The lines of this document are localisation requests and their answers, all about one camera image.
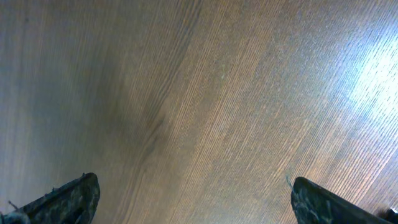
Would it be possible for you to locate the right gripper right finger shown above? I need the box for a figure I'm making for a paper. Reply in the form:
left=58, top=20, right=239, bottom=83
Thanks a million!
left=290, top=177, right=392, bottom=224

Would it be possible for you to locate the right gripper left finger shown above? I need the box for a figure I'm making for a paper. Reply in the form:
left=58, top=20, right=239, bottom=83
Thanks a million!
left=1, top=172, right=100, bottom=224

